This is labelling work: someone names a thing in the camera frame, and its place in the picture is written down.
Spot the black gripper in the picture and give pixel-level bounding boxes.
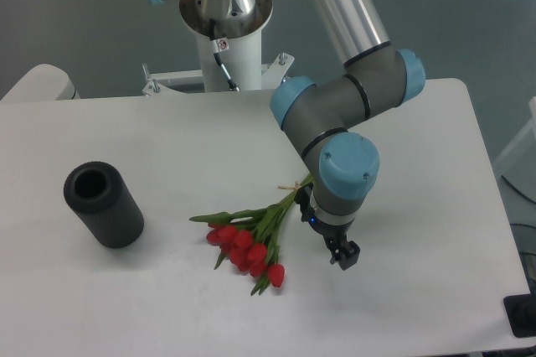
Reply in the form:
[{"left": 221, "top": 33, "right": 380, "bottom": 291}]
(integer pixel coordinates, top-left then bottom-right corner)
[{"left": 296, "top": 187, "right": 361, "bottom": 271}]

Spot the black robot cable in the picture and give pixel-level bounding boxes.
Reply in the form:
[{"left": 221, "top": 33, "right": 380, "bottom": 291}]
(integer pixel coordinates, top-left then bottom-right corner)
[{"left": 208, "top": 17, "right": 241, "bottom": 92}]

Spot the white furniture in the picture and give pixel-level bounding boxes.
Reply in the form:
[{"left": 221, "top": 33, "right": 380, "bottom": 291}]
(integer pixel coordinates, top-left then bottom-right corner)
[
  {"left": 1, "top": 64, "right": 80, "bottom": 104},
  {"left": 492, "top": 96, "right": 535, "bottom": 181}
]

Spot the black ribbed cylindrical vase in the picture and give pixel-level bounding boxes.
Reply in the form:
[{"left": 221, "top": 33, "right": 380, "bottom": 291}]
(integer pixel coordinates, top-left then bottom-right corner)
[{"left": 63, "top": 161, "right": 144, "bottom": 249}]

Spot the red tulip bouquet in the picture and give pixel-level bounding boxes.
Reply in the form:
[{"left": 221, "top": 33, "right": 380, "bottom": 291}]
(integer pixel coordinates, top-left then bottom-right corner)
[{"left": 189, "top": 174, "right": 313, "bottom": 295}]

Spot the white furniture on left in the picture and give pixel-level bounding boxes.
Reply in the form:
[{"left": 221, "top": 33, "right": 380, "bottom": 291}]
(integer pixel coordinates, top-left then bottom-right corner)
[{"left": 1, "top": 64, "right": 80, "bottom": 104}]

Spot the white furniture on right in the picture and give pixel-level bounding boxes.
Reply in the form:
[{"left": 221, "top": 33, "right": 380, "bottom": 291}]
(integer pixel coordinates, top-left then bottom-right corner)
[{"left": 492, "top": 96, "right": 535, "bottom": 181}]

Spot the white pedestal base frame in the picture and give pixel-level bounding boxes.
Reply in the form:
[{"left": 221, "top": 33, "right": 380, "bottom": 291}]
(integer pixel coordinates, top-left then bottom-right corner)
[{"left": 141, "top": 52, "right": 295, "bottom": 97}]

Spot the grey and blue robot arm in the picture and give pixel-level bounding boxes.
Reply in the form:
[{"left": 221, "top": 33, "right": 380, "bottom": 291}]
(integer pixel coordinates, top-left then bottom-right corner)
[{"left": 150, "top": 0, "right": 425, "bottom": 269}]

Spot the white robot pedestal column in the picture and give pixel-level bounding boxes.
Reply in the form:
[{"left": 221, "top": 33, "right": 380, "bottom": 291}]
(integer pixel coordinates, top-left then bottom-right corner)
[{"left": 183, "top": 15, "right": 266, "bottom": 92}]

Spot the black device at table edge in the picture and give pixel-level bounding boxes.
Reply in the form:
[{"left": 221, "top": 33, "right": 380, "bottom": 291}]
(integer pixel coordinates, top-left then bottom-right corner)
[{"left": 503, "top": 294, "right": 535, "bottom": 339}]

